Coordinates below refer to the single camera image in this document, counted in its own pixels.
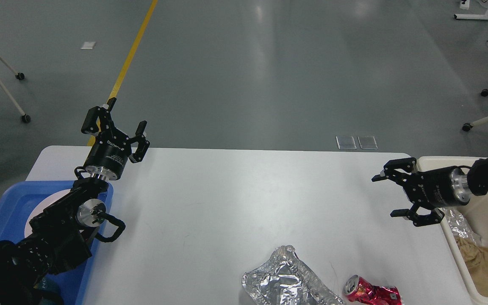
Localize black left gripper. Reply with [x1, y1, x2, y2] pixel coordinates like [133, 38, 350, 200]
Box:
[80, 97, 150, 181]

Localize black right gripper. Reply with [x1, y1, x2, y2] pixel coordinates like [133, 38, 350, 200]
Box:
[371, 158, 472, 227]

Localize aluminium foil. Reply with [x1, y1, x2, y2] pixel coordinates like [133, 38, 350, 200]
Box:
[241, 245, 346, 305]
[442, 207, 482, 246]

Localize brown paper ball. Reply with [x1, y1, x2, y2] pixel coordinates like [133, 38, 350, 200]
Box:
[455, 237, 483, 266]

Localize pink plate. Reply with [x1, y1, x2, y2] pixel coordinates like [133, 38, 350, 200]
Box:
[24, 189, 70, 238]

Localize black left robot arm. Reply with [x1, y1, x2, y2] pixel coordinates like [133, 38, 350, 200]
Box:
[0, 97, 150, 305]

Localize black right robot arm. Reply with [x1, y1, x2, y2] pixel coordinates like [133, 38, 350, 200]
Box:
[371, 158, 488, 227]

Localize beige plastic bin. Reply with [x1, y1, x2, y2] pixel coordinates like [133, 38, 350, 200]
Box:
[417, 156, 488, 305]

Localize clear floor plates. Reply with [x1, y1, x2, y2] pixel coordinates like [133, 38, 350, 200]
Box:
[335, 136, 378, 150]

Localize crushed red can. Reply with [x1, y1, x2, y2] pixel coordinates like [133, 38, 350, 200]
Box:
[343, 274, 404, 305]

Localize blue plastic tray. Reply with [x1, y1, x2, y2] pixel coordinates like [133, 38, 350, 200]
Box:
[0, 181, 114, 305]

